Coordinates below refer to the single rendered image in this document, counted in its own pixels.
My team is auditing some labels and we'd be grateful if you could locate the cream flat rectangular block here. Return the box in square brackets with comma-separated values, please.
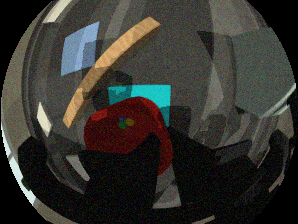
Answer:
[41, 0, 78, 24]

